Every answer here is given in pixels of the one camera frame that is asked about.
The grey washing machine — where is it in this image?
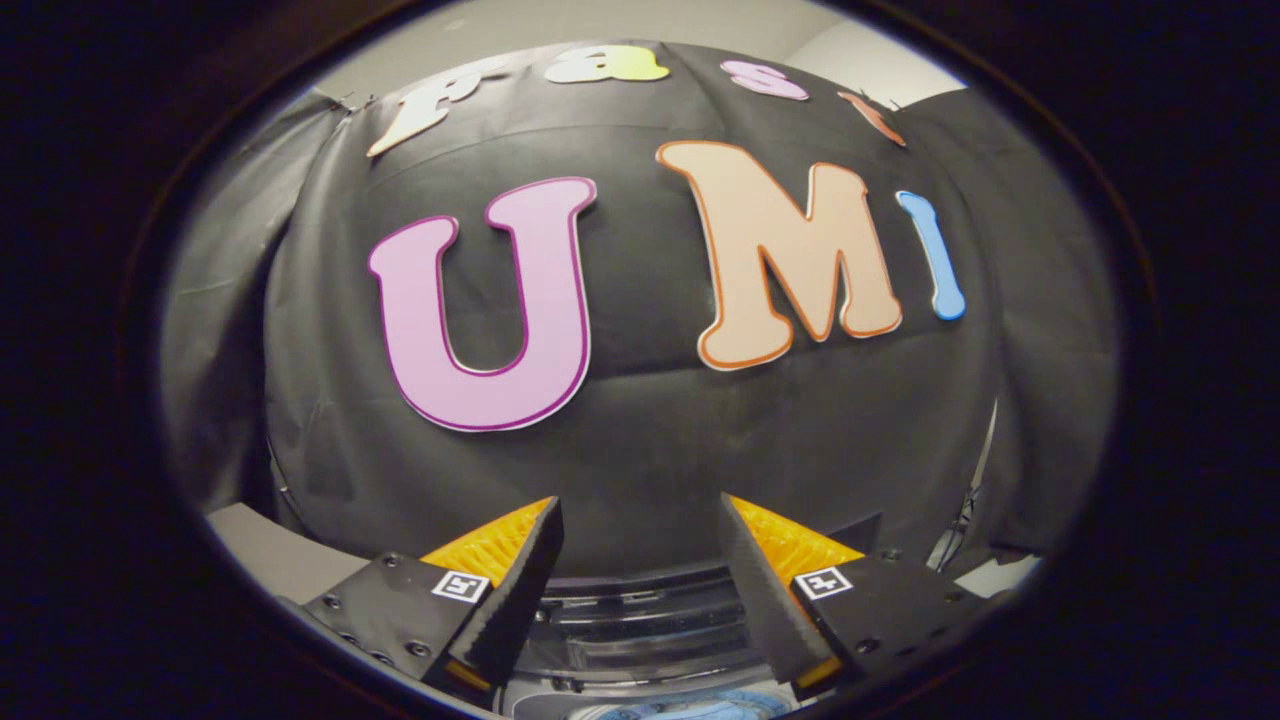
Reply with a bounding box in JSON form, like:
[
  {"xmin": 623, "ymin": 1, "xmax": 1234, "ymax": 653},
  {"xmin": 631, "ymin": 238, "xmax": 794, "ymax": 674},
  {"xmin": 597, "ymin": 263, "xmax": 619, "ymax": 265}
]
[{"xmin": 495, "ymin": 660, "xmax": 801, "ymax": 720}]

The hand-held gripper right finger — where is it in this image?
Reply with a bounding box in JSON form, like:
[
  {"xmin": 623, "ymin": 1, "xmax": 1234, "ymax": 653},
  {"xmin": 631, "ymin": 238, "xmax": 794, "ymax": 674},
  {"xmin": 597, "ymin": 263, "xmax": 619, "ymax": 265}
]
[{"xmin": 715, "ymin": 492, "xmax": 1001, "ymax": 701}]

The black backdrop cloth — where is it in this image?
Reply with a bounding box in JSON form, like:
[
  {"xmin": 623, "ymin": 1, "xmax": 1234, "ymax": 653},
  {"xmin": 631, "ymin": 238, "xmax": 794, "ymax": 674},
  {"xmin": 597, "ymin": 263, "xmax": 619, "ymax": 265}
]
[{"xmin": 160, "ymin": 40, "xmax": 1121, "ymax": 586}]

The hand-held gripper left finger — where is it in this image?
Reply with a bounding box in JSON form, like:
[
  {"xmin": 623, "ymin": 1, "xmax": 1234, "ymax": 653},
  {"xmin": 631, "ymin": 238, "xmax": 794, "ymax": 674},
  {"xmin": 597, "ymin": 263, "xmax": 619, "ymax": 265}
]
[{"xmin": 275, "ymin": 495, "xmax": 566, "ymax": 706}]

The black tripod stand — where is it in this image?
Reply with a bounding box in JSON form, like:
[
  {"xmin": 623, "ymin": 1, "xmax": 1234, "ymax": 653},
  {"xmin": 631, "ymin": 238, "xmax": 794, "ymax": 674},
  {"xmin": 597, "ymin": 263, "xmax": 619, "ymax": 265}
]
[{"xmin": 925, "ymin": 400, "xmax": 1001, "ymax": 573}]

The light blue shirt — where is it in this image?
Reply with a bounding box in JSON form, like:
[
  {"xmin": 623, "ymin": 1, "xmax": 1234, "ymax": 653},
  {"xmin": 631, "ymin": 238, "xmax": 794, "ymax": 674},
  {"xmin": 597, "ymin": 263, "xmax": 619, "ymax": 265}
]
[{"xmin": 590, "ymin": 690, "xmax": 791, "ymax": 720}]

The dark cabinet with beige side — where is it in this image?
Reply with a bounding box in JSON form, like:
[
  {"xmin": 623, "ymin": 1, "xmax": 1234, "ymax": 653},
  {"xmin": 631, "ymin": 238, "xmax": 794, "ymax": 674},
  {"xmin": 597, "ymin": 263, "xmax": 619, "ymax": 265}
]
[{"xmin": 205, "ymin": 502, "xmax": 371, "ymax": 606}]

